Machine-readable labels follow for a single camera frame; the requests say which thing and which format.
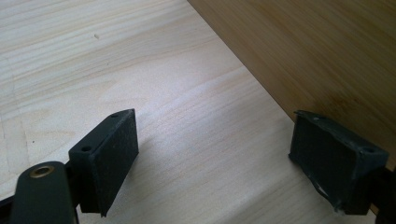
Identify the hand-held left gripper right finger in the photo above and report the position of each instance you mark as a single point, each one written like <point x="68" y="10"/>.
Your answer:
<point x="330" y="155"/>

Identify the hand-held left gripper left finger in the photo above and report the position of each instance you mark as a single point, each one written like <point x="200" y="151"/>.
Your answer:
<point x="109" y="158"/>

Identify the brown wooden board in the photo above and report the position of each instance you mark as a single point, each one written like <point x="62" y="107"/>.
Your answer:
<point x="317" y="46"/>

